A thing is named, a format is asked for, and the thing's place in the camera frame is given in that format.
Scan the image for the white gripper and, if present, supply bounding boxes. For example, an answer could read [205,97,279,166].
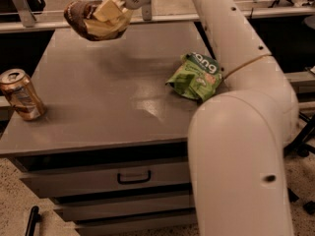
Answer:
[93,0,151,22]

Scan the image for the brown chip bag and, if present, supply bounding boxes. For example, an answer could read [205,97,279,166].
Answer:
[64,1,133,41]

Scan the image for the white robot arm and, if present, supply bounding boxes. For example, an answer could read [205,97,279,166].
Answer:
[122,0,298,236]

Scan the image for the green chip bag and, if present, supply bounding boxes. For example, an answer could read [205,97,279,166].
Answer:
[166,52,222,102]

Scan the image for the orange soda can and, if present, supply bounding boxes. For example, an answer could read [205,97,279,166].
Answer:
[0,69,45,121]

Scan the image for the grey drawer cabinet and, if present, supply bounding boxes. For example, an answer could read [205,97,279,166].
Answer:
[0,23,206,236]

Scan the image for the black folding stand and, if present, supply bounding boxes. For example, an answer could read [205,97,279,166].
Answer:
[283,112,315,215]

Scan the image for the black drawer handle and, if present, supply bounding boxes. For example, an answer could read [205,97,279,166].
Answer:
[117,170,152,185]

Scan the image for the black bar handle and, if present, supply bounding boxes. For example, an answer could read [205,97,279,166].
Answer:
[25,206,41,236]

